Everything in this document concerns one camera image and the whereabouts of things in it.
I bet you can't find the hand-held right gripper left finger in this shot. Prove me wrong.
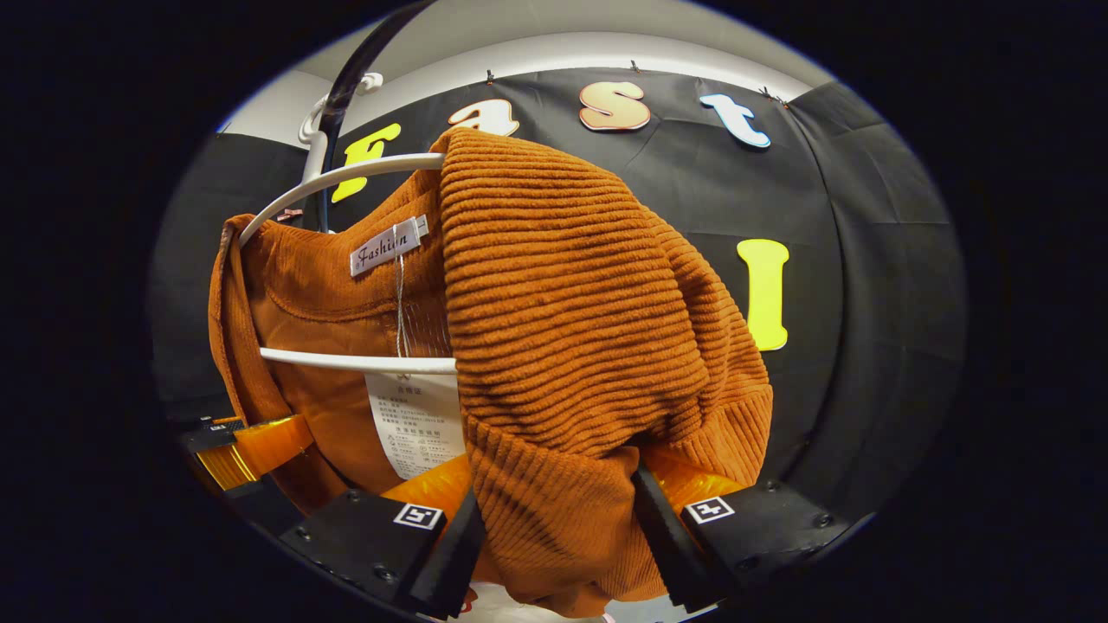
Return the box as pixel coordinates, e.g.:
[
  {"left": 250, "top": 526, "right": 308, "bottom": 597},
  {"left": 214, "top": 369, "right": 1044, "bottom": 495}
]
[{"left": 294, "top": 453, "right": 487, "bottom": 620}]

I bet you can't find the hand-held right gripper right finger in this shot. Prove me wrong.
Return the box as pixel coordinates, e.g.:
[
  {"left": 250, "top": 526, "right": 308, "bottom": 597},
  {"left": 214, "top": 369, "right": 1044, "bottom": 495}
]
[{"left": 630, "top": 463, "right": 866, "bottom": 615}]

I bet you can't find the white laundry hamper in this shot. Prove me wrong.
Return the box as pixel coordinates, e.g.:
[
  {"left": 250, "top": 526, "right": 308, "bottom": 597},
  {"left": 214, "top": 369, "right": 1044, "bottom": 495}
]
[{"left": 454, "top": 581, "right": 607, "bottom": 623}]

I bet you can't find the white plastic clothes hanger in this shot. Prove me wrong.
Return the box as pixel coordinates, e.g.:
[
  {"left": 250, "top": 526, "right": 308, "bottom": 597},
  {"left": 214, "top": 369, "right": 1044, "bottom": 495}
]
[{"left": 237, "top": 73, "right": 460, "bottom": 376}]

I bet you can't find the orange corduroy jacket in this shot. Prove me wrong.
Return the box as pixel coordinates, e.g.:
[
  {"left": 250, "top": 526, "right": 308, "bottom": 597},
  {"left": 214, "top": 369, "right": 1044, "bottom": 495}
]
[{"left": 208, "top": 127, "right": 774, "bottom": 620}]

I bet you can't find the black metal clothes rack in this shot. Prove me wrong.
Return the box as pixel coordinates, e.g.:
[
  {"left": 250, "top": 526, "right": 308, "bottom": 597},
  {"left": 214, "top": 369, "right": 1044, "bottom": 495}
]
[{"left": 316, "top": 0, "right": 438, "bottom": 234}]

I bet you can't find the white paper hang tag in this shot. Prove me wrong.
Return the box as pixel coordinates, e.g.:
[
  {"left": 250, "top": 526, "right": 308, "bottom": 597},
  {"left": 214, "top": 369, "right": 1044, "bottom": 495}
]
[{"left": 364, "top": 372, "right": 468, "bottom": 481}]

